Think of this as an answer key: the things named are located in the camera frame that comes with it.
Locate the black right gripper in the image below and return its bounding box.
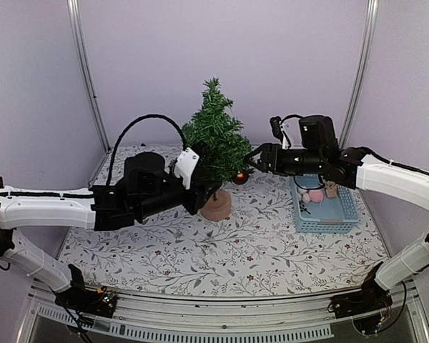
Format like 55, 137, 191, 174
245, 143, 325, 177

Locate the dark red bauble ornament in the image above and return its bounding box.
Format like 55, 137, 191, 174
232, 172, 249, 185

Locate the small green christmas tree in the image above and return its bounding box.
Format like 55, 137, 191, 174
182, 77, 252, 222

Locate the light blue plastic basket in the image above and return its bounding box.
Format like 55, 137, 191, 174
290, 174, 360, 234

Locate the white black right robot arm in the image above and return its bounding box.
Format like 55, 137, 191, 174
244, 114, 429, 317

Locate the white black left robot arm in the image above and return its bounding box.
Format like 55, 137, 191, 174
0, 149, 221, 310

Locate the white cotton berry sprig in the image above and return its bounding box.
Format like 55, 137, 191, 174
297, 187, 311, 214

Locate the pink pompom ornament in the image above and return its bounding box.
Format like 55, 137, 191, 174
307, 189, 324, 203

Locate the floral patterned table mat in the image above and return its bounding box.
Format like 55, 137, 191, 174
55, 144, 393, 298

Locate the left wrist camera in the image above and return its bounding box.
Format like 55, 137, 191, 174
172, 147, 204, 190

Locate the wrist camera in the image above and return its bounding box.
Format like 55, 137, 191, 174
270, 116, 293, 150
172, 147, 204, 190

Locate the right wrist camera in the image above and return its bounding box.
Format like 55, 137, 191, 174
270, 116, 293, 150

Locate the aluminium front rail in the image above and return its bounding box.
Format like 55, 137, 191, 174
15, 270, 429, 342

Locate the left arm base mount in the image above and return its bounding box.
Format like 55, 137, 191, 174
55, 287, 117, 319

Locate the right aluminium frame post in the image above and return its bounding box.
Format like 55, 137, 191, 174
339, 0, 380, 147

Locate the aluminium frame post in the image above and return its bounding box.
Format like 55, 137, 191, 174
66, 0, 110, 152
339, 0, 380, 147

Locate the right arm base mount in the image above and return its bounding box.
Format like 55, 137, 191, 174
327, 290, 393, 336

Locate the left aluminium frame post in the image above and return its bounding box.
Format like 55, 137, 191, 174
66, 0, 110, 152

